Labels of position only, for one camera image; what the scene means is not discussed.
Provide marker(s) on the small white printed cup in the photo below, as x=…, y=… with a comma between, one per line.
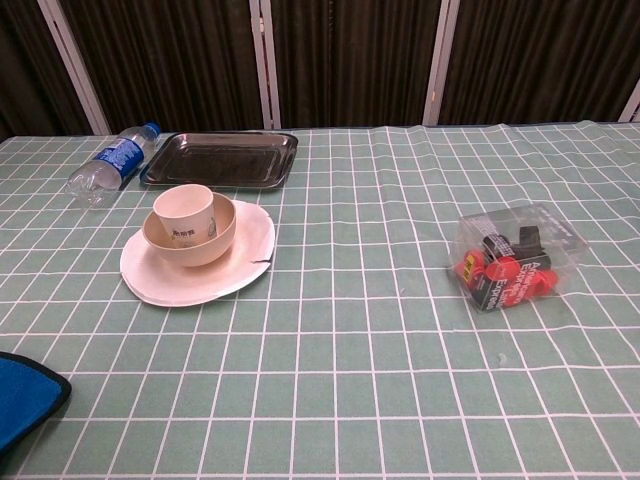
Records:
x=182, y=215

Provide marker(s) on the beige bowl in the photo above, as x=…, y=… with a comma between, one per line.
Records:
x=200, y=254

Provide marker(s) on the green grid tablecloth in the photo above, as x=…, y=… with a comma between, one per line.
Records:
x=350, y=350

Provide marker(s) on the shiny metal tray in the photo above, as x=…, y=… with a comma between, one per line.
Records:
x=220, y=161

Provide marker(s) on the white paper plate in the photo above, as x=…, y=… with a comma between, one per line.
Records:
x=165, y=286

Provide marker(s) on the dark brown curtain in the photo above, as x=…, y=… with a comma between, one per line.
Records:
x=350, y=60

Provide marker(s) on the clear box with red clips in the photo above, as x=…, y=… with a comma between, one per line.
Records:
x=515, y=272

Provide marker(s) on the clear bottle with blue label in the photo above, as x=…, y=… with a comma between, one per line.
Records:
x=117, y=152

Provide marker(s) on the blue cloth with black trim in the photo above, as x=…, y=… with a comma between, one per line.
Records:
x=20, y=395

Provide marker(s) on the white frame post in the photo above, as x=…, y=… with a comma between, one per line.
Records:
x=264, y=65
x=75, y=70
x=440, y=60
x=632, y=111

